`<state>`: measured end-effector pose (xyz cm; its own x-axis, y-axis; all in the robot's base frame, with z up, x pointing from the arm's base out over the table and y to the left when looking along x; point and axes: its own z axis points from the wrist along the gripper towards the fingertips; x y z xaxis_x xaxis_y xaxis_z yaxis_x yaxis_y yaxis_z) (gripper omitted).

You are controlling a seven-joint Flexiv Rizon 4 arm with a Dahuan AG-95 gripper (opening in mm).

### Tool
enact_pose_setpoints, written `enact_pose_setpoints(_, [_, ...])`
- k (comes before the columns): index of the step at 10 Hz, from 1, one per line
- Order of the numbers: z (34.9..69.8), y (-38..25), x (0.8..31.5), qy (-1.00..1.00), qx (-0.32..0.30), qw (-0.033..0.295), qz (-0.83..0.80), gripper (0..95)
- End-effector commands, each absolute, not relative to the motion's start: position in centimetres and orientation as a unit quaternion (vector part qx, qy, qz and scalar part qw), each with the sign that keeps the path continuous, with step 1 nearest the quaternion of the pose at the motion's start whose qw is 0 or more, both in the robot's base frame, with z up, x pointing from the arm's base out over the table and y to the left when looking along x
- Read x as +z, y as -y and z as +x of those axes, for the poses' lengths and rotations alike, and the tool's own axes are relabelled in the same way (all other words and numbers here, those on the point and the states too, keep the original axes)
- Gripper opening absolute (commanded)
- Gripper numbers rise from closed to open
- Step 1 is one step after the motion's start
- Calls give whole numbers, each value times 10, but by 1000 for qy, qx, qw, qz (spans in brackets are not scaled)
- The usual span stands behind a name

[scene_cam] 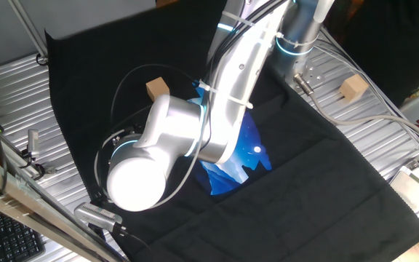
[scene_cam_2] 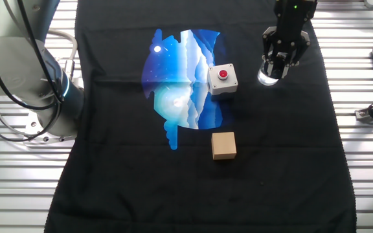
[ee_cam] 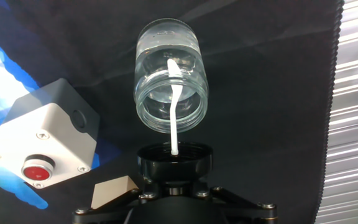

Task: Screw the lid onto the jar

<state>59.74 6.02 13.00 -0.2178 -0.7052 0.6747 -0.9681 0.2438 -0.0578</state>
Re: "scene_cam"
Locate wooden cube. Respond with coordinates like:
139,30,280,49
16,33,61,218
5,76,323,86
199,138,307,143
145,76,171,103
339,74,370,103

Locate black cloth with blue print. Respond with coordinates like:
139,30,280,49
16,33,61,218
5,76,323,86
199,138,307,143
44,0,419,262

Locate black chair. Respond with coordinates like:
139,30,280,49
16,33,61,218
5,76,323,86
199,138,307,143
340,0,419,108

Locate thin metal pole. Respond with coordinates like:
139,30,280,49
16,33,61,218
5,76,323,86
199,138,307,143
7,0,49,59

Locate white flat device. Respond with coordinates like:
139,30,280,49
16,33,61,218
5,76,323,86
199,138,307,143
390,165,419,221

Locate black keyboard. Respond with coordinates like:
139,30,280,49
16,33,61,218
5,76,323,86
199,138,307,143
0,203,47,262

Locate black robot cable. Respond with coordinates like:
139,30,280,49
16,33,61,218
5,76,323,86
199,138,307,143
108,63,200,127

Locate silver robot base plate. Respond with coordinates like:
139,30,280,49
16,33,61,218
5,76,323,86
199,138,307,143
285,60,325,88

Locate silver camera with black cable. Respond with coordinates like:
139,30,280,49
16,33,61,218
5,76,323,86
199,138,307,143
73,202,124,234

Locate grey robot hose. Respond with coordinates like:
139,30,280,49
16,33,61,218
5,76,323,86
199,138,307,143
292,72,419,148

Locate silver camera on rail clamp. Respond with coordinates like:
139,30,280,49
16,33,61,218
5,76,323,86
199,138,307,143
20,129,56,179

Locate aluminium frame beam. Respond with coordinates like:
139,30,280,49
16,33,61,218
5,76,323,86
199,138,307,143
0,147,127,262

